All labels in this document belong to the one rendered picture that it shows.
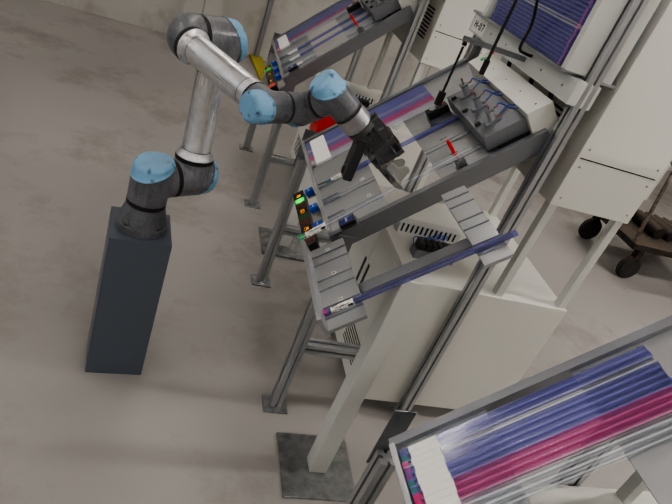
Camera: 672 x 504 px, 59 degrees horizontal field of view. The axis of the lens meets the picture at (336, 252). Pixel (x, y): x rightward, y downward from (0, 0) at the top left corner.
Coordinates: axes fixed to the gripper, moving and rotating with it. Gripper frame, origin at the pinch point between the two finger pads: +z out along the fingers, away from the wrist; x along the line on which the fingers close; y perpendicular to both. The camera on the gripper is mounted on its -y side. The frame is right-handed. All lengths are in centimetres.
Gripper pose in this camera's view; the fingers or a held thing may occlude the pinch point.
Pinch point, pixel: (397, 185)
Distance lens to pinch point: 158.2
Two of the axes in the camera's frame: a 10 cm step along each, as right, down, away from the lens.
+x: -1.6, -5.6, 8.1
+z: 6.0, 6.0, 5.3
